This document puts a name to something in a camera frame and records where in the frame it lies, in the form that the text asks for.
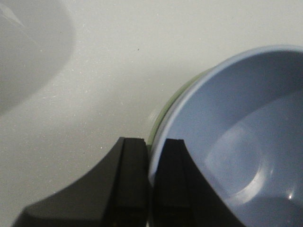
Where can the blue bowl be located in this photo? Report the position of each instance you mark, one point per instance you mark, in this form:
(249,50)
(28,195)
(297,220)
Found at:
(242,124)

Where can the light green bowl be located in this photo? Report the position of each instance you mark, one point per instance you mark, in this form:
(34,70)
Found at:
(168,105)

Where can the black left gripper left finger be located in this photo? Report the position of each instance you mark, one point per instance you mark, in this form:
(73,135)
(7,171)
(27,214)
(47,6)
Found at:
(114,193)

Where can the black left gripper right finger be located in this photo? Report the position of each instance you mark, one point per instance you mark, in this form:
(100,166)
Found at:
(182,197)

